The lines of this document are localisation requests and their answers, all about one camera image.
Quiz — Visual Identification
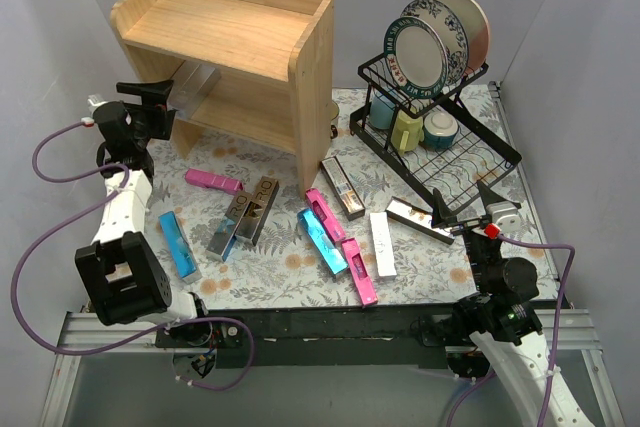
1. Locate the silver Protefix toothpaste box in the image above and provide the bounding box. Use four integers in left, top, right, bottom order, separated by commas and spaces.
169, 65, 221, 120

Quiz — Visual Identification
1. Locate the white toothpaste box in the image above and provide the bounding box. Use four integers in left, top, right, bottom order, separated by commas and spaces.
369, 212, 397, 280

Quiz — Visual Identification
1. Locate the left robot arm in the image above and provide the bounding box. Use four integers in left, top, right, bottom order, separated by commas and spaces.
75, 79, 213, 347

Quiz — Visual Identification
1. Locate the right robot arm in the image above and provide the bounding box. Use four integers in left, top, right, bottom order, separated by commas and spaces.
432, 182, 591, 426

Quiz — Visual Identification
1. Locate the wooden two-tier shelf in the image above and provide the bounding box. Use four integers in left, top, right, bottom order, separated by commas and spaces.
110, 0, 334, 190

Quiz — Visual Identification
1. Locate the yellow mug behind shelf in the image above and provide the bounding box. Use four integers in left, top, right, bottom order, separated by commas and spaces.
329, 101, 340, 139

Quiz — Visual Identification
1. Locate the silver black RO toothpaste box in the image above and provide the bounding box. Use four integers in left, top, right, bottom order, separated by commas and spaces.
385, 197, 454, 245

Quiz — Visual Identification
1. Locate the magenta toothpaste box far left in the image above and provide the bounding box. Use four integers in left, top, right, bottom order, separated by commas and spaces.
185, 168, 244, 195

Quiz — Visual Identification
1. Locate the teal and white bowl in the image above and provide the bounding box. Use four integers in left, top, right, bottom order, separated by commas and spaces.
423, 111, 459, 149

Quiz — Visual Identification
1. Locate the yellow green mug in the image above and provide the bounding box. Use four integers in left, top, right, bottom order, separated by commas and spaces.
391, 111, 424, 155

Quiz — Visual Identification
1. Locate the pink toothpaste box front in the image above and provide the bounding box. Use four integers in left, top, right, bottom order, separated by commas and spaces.
341, 238, 378, 307

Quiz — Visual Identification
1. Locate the pink toothpaste box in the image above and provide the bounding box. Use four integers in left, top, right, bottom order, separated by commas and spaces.
341, 238, 378, 307
305, 188, 346, 244

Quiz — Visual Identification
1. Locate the dark striped toothpaste box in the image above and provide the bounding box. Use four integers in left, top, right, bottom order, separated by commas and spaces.
320, 156, 366, 221

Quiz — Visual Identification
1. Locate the light blue mug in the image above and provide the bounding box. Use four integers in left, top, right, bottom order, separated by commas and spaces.
369, 91, 395, 130

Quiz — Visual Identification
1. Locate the cyan toothpaste box centre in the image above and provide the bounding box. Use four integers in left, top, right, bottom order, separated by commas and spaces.
297, 208, 348, 277

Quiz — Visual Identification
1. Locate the cyan toothpaste box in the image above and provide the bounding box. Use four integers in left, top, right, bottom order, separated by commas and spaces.
297, 208, 348, 277
159, 211, 201, 284

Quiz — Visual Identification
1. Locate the pink toothpaste box centre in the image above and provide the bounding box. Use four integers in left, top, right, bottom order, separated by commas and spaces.
305, 188, 346, 244

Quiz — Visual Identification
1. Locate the floral table mat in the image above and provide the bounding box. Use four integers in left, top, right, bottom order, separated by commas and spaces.
145, 89, 558, 309

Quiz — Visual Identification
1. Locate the silver blue RO toothpaste box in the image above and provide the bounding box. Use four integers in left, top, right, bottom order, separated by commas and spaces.
206, 190, 251, 261

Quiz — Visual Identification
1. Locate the cyan toothpaste box left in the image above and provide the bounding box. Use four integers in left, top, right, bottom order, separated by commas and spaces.
159, 211, 201, 284

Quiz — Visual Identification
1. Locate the brown silver RO toothpaste box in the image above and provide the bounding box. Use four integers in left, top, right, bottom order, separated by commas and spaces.
236, 176, 279, 246

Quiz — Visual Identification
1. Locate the green rimmed white plate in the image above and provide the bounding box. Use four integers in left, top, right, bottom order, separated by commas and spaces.
383, 16, 448, 99

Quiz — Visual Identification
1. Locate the blue floral patterned plate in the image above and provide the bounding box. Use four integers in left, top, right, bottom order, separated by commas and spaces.
401, 0, 469, 86

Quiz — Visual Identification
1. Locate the beige and pink plate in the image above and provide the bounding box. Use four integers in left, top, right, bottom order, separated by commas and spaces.
437, 0, 491, 74

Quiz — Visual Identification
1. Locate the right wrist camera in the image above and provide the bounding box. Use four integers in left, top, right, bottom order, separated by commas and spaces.
484, 200, 522, 239

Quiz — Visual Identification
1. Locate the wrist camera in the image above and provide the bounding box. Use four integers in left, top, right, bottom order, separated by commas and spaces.
484, 200, 522, 239
81, 94, 107, 127

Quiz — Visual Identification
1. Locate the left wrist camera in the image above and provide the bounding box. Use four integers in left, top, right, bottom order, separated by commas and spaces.
81, 94, 107, 127

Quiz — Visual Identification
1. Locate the black wire dish rack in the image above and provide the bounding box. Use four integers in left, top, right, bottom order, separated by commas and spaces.
349, 54, 522, 213

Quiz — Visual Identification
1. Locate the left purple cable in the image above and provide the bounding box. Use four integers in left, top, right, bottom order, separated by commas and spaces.
10, 119, 256, 392

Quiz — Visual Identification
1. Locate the purple cable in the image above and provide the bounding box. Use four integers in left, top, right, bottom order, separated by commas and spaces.
442, 231, 576, 427
10, 119, 256, 392

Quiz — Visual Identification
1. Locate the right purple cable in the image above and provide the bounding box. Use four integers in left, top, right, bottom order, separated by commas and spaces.
442, 231, 576, 427

